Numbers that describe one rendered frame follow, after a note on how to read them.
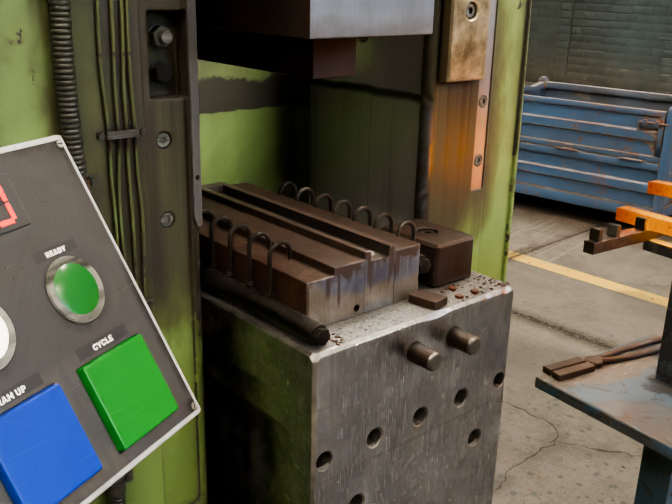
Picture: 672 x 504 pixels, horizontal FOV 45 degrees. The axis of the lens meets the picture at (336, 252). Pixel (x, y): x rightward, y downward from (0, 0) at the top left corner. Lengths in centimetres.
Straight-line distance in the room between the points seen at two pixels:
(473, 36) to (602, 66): 825
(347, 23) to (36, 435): 57
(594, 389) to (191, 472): 68
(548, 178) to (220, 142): 368
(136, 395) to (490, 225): 92
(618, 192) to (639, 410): 347
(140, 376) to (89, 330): 6
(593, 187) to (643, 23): 464
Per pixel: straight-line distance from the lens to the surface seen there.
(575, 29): 970
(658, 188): 160
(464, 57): 130
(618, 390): 145
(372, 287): 107
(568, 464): 254
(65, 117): 92
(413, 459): 117
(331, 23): 95
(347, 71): 110
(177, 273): 106
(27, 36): 92
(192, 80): 100
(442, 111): 131
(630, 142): 474
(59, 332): 68
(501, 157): 146
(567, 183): 492
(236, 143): 147
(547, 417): 275
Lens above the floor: 134
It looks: 19 degrees down
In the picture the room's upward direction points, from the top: 1 degrees clockwise
